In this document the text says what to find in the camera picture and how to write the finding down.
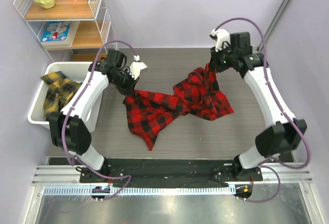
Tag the red black plaid shirt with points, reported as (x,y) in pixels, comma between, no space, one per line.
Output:
(198,94)

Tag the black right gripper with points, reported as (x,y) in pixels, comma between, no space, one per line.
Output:
(214,59)

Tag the white wire shelf rack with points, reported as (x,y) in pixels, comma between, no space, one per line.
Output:
(95,27)

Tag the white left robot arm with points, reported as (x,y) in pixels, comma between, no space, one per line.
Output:
(69,128)

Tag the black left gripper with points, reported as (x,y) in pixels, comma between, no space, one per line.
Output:
(131,85)

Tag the white plastic bin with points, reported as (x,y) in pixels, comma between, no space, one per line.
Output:
(76,71)

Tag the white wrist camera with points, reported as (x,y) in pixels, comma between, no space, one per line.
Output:
(137,67)
(221,36)

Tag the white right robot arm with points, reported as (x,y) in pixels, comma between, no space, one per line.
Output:
(283,129)

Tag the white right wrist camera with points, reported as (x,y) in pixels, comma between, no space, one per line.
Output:
(221,36)

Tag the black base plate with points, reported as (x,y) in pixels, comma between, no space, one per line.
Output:
(172,174)

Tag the yellow plaid shirt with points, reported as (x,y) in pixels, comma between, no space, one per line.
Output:
(60,91)

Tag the blue white picture book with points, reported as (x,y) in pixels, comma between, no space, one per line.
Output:
(57,33)

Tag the slotted aluminium rail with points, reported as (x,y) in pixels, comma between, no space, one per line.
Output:
(92,190)

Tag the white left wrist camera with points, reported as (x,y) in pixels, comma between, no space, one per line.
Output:
(137,67)

